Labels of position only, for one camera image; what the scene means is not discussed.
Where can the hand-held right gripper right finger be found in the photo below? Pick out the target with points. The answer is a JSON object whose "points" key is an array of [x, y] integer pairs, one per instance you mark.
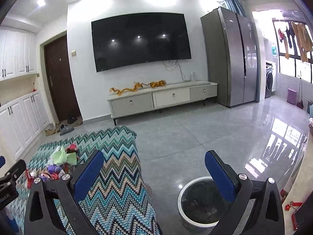
{"points": [[220, 176]]}

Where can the black shoes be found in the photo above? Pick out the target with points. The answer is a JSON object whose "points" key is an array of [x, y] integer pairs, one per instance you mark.
{"points": [[72, 119]]}

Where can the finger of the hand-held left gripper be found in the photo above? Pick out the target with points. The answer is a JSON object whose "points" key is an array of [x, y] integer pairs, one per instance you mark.
{"points": [[1, 161], [16, 167]]}

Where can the zigzag knitted blanket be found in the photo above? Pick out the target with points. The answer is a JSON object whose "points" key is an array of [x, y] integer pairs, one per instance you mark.
{"points": [[117, 176]]}

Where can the red hanging garment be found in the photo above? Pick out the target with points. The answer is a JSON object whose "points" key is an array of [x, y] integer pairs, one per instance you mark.
{"points": [[281, 34]]}

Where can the white router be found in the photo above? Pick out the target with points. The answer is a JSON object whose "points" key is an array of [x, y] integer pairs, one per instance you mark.
{"points": [[193, 76]]}

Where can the silver double-door refrigerator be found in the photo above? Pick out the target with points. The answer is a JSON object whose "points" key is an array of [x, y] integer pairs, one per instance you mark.
{"points": [[225, 58]]}

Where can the blue curtain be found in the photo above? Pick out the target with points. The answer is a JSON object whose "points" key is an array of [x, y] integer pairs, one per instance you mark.
{"points": [[233, 5]]}

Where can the purple stool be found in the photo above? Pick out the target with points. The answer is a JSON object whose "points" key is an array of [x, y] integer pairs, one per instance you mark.
{"points": [[292, 96]]}

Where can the short golden dragon ornament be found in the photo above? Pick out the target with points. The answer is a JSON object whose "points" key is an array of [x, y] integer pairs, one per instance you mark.
{"points": [[157, 84]]}

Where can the black framed window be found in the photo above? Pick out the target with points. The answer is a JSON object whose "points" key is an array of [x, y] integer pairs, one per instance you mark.
{"points": [[297, 66]]}

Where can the long golden dragon ornament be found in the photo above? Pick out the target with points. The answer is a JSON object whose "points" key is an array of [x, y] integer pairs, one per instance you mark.
{"points": [[126, 89]]}

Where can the white round bin black liner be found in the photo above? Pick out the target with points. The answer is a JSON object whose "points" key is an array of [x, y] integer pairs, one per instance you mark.
{"points": [[203, 200]]}

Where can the red ribbon knot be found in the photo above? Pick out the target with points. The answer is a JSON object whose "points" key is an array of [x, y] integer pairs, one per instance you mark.
{"points": [[293, 204]]}

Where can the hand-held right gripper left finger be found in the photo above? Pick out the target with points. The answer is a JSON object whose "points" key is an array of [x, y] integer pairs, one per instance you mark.
{"points": [[89, 176]]}

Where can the orange hanging garment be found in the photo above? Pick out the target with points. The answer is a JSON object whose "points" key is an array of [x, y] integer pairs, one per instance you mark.
{"points": [[286, 50]]}

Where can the grey washing machine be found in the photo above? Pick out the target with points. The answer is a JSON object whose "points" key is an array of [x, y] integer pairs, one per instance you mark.
{"points": [[269, 80]]}

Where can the beige slippers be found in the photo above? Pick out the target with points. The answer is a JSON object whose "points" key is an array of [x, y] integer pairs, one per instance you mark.
{"points": [[51, 132]]}

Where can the dark brown entrance door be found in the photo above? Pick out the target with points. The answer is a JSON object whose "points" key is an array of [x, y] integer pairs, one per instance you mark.
{"points": [[61, 78]]}

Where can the white base cabinets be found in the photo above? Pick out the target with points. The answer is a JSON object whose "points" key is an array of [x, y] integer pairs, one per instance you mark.
{"points": [[27, 120]]}

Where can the grey slipper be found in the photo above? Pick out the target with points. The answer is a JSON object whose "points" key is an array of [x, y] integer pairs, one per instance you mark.
{"points": [[66, 130]]}

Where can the yellow hanging garment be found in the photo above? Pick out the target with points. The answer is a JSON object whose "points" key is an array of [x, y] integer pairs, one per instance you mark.
{"points": [[303, 39]]}

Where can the white wall cabinets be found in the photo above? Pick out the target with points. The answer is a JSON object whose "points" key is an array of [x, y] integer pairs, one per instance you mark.
{"points": [[14, 51]]}

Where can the purple wrapper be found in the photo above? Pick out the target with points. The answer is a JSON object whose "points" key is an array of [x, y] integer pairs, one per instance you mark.
{"points": [[52, 169]]}

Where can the red pink wrapper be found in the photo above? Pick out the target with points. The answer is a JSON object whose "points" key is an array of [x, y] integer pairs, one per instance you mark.
{"points": [[72, 148]]}

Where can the square ceiling light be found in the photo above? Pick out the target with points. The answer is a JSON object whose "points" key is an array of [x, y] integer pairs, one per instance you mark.
{"points": [[41, 2]]}

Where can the broom with dustpan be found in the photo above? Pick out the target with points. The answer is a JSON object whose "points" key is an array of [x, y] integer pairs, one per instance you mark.
{"points": [[300, 102]]}

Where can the wall-mounted black television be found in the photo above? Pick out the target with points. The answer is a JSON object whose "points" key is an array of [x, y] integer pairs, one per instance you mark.
{"points": [[140, 41]]}

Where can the grey television cabinet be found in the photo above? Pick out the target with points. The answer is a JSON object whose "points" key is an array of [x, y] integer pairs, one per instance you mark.
{"points": [[137, 101]]}

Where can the dark hanging garment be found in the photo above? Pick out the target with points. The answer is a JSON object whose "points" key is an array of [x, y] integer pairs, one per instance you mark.
{"points": [[289, 38]]}

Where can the green paper sheet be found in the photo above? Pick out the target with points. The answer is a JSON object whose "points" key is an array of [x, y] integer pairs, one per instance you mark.
{"points": [[62, 158]]}

